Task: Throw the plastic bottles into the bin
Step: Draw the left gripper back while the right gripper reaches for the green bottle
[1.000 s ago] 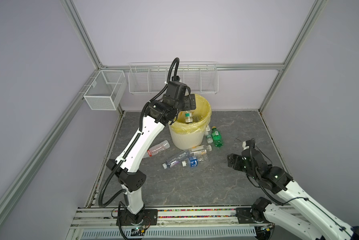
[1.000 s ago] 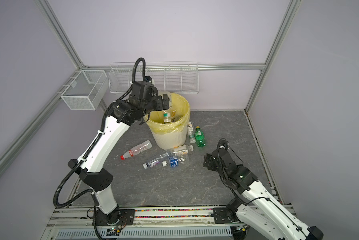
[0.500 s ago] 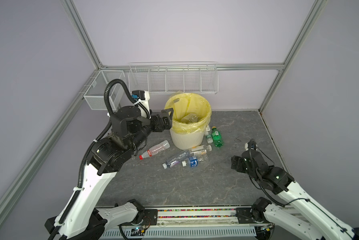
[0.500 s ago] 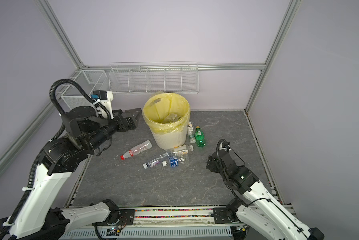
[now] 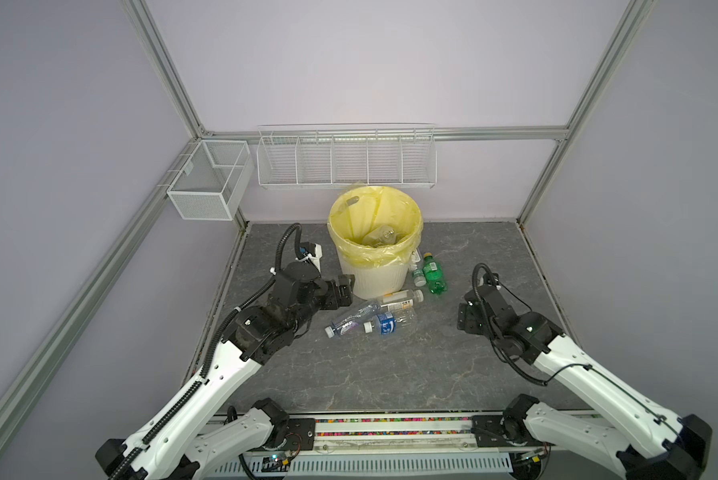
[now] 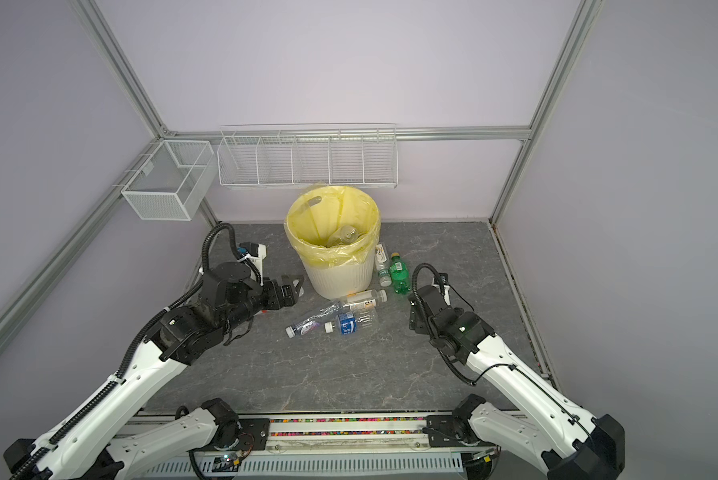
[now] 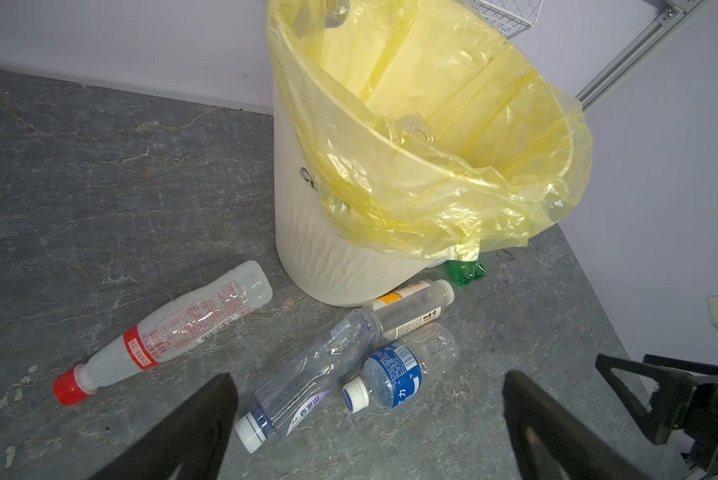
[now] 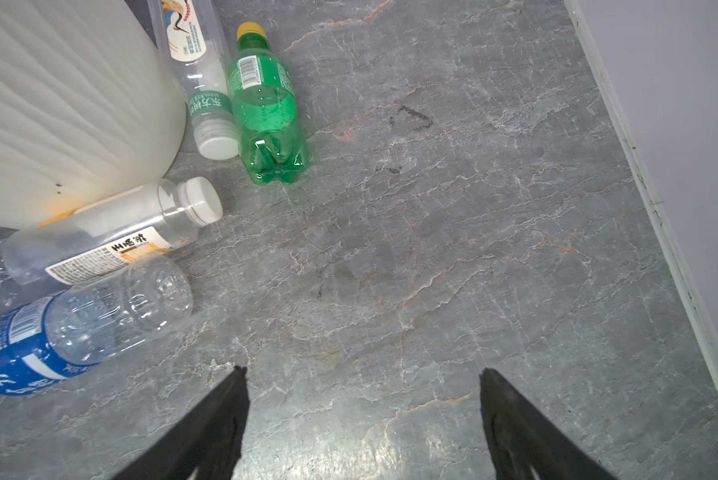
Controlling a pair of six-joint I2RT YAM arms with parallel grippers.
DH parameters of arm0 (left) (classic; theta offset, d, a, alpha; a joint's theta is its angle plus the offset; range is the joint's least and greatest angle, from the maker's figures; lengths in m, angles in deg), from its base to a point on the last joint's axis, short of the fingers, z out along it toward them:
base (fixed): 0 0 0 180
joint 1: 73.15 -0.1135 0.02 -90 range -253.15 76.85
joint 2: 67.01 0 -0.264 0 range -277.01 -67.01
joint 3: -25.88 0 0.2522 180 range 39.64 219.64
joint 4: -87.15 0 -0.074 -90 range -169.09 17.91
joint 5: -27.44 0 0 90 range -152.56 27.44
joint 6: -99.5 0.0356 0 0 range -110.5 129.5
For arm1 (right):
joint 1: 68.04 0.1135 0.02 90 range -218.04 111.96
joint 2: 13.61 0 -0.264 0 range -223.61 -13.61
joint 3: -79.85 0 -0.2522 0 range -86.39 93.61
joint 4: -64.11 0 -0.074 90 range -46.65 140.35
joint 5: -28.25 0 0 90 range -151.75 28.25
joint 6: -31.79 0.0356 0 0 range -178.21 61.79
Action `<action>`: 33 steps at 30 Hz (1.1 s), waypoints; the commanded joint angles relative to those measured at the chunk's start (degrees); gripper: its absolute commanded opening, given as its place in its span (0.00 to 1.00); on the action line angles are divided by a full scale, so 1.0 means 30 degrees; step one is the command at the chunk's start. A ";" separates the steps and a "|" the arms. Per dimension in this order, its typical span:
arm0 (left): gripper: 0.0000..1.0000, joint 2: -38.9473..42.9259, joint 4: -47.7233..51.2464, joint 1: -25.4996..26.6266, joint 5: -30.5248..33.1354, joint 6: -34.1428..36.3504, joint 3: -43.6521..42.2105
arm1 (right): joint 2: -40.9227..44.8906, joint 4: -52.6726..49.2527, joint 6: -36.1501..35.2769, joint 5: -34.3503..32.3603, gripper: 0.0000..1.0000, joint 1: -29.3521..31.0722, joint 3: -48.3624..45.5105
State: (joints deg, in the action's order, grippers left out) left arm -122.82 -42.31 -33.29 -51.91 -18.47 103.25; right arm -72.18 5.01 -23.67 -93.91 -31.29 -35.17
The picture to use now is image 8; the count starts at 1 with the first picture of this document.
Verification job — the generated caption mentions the white plastic bin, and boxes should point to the white plastic bin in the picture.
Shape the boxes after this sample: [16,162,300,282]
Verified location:
[0,1,186,229]

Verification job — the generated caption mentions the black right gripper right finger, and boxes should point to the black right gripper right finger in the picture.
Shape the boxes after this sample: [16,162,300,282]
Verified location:
[480,368,613,479]

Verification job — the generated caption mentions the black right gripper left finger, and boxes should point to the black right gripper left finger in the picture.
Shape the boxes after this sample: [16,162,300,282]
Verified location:
[116,366,250,479]

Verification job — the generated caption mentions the clear bottle green cap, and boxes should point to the clear bottle green cap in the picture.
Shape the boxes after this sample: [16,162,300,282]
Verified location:
[148,0,240,161]

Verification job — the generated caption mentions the small bottle blue label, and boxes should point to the small bottle blue label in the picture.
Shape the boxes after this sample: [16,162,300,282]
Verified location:
[0,257,194,396]

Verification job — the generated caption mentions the green bottle yellow cap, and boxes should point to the green bottle yellow cap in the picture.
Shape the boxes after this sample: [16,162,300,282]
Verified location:
[227,22,309,185]

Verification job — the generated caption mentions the clear bottle orange label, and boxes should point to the clear bottle orange label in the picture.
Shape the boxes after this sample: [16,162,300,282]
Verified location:
[2,177,223,286]

